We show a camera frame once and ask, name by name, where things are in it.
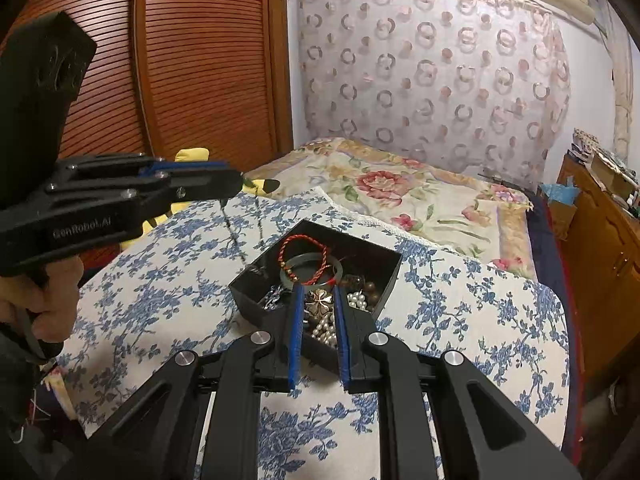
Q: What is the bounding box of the white pearl bracelet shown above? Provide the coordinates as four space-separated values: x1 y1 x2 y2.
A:
309 289 370 348

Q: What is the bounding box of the red string bracelet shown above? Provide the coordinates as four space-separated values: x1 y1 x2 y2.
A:
276 234 332 287

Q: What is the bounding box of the left hand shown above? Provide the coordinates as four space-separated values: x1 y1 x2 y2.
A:
1 256 84 344

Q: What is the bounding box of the brown wooden bead bracelet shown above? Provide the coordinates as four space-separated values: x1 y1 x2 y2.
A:
344 274 391 311

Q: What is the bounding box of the wooden louvered wardrobe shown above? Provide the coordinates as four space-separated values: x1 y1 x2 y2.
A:
0 0 295 271

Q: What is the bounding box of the pink circle patterned curtain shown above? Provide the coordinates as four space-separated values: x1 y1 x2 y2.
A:
298 0 570 188

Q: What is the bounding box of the cream side curtain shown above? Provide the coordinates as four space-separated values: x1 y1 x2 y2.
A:
603 3 634 164

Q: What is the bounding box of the yellow pikachu plush toy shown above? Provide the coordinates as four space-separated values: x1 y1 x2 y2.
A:
120 148 280 252

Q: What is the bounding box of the wooden sideboard cabinet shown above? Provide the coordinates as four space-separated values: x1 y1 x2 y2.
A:
558 155 639 380

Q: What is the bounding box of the blue floral white cloth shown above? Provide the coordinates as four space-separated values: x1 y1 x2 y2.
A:
62 191 576 479

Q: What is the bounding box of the cross pendant brooch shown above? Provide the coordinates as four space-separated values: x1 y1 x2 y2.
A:
305 288 334 322

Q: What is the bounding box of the purple rhinestone butterfly hair comb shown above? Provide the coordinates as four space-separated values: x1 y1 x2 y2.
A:
258 284 292 311

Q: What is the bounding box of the green jade bangle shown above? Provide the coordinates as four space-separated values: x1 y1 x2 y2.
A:
280 252 344 289

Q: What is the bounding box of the black jewelry box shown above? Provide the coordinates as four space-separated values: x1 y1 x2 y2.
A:
230 220 401 373

